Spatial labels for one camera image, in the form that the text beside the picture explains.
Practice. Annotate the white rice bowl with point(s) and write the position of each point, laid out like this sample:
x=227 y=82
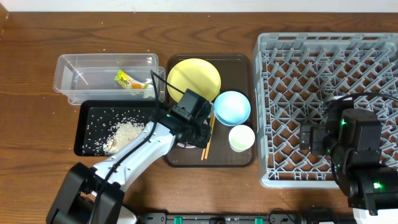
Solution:
x=186 y=146

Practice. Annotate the wooden chopstick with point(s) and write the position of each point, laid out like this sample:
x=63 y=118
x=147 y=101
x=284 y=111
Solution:
x=212 y=123
x=203 y=154

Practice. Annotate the brown serving tray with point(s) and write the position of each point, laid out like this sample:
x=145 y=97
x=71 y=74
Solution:
x=236 y=74

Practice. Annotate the white tissue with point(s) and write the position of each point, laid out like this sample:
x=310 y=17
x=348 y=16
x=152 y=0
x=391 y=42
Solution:
x=148 y=91

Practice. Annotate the green snack wrapper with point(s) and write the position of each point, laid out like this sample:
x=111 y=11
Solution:
x=128 y=82

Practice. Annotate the black waste tray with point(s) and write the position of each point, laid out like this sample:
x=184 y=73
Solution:
x=99 y=121

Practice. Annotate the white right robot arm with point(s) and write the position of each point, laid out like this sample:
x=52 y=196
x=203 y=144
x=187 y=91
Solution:
x=351 y=140

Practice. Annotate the white cup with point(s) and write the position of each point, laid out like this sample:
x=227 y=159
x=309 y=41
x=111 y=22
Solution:
x=241 y=138

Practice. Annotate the yellow plate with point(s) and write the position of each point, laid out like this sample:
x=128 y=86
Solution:
x=197 y=75

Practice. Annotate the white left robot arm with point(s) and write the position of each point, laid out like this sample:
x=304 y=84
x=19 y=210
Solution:
x=95 y=194

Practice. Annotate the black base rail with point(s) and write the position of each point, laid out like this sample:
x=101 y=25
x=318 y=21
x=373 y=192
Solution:
x=278 y=217

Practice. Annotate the light blue bowl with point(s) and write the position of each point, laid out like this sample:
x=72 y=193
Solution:
x=232 y=108

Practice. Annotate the grey dishwasher rack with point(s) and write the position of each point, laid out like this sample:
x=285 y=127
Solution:
x=294 y=74

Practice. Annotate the spilled rice pile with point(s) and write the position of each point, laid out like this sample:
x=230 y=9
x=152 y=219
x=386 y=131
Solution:
x=121 y=135

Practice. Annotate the clear plastic waste bin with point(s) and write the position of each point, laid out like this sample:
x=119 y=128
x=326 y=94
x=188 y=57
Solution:
x=83 y=77

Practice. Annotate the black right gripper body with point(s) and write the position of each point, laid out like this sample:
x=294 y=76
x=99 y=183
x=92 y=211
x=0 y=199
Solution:
x=319 y=134

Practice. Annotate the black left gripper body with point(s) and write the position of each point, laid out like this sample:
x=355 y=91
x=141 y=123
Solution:
x=200 y=134

